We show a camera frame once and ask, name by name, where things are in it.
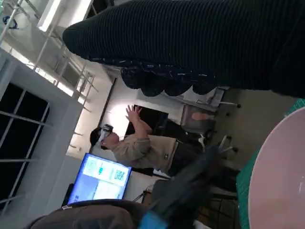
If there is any person with headset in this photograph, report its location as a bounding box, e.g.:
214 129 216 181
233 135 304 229
90 104 215 177

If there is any black knitted gloved right hand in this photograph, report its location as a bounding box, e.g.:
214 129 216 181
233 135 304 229
62 0 305 98

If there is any pink bowl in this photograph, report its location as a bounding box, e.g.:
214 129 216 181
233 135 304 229
247 108 305 229

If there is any black metal stand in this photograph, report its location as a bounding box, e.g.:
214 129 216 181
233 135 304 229
199 188 239 226

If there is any grey office chair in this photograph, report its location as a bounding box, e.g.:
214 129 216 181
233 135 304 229
202 133 239 156
181 87 242 134

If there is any seated person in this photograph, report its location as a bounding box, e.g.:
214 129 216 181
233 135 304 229
28 199 153 229

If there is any white ceiling rail frame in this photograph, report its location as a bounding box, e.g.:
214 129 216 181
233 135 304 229
0 0 115 113

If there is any blue cable loop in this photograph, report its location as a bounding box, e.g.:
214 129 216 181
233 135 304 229
2 15 20 30

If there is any blue lit monitor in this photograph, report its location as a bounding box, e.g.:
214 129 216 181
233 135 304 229
67 152 133 206

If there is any bright ceiling lamp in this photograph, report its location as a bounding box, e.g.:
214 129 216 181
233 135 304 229
38 0 65 31

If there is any dark paned window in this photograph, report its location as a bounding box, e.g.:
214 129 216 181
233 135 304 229
0 82 52 208

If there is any green cutting mat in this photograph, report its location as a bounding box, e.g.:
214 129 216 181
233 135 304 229
235 97 305 229

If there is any black left hand blue tape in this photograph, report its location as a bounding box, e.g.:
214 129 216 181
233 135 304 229
139 145 224 229

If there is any black wall screen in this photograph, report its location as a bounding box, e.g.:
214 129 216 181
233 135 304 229
125 104 170 136

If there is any white headset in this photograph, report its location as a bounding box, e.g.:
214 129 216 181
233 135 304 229
96 124 114 146

